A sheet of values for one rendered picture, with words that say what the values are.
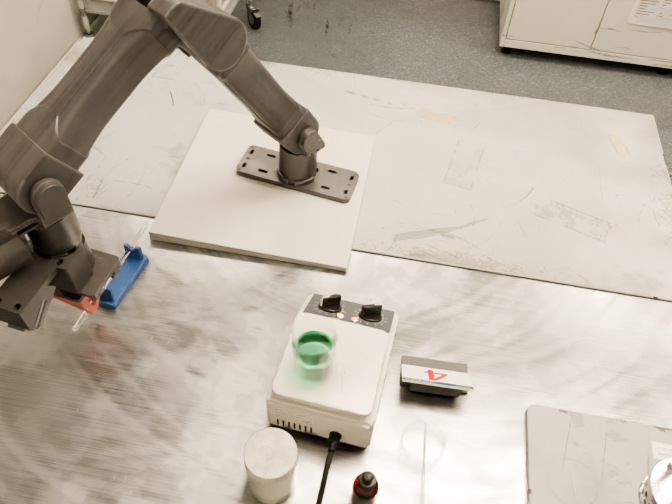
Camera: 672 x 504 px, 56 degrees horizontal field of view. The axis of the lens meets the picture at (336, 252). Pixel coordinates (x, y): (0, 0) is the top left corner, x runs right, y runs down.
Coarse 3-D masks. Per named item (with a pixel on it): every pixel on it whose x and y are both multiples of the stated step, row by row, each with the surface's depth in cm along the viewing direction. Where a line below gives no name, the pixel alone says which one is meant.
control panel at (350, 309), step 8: (312, 296) 88; (320, 296) 88; (312, 304) 86; (344, 304) 87; (352, 304) 88; (360, 304) 88; (304, 312) 83; (312, 312) 83; (320, 312) 84; (328, 312) 84; (344, 312) 85; (352, 312) 85; (384, 312) 87; (392, 312) 87; (344, 320) 82; (352, 320) 83; (360, 320) 83; (384, 320) 84; (392, 320) 85; (376, 328) 82; (384, 328) 82
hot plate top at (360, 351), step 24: (360, 336) 78; (384, 336) 78; (288, 360) 75; (336, 360) 76; (360, 360) 76; (288, 384) 73; (336, 384) 73; (360, 384) 74; (336, 408) 71; (360, 408) 72
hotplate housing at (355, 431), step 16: (304, 304) 86; (288, 336) 80; (384, 368) 78; (272, 400) 74; (288, 400) 74; (272, 416) 76; (288, 416) 75; (304, 416) 74; (320, 416) 73; (336, 416) 73; (352, 416) 73; (368, 416) 73; (304, 432) 78; (320, 432) 76; (336, 432) 75; (352, 432) 74; (368, 432) 73; (336, 448) 74
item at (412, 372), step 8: (408, 368) 84; (416, 368) 84; (424, 368) 85; (408, 376) 81; (416, 376) 81; (424, 376) 81; (432, 376) 82; (440, 376) 82; (448, 376) 82; (456, 376) 83; (464, 376) 83; (464, 384) 80
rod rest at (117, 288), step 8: (136, 248) 92; (128, 256) 95; (136, 256) 94; (144, 256) 95; (128, 264) 94; (136, 264) 94; (144, 264) 95; (120, 272) 93; (128, 272) 93; (136, 272) 93; (112, 280) 92; (120, 280) 92; (128, 280) 92; (112, 288) 91; (120, 288) 91; (128, 288) 92; (104, 296) 89; (112, 296) 89; (120, 296) 90; (104, 304) 89; (112, 304) 89
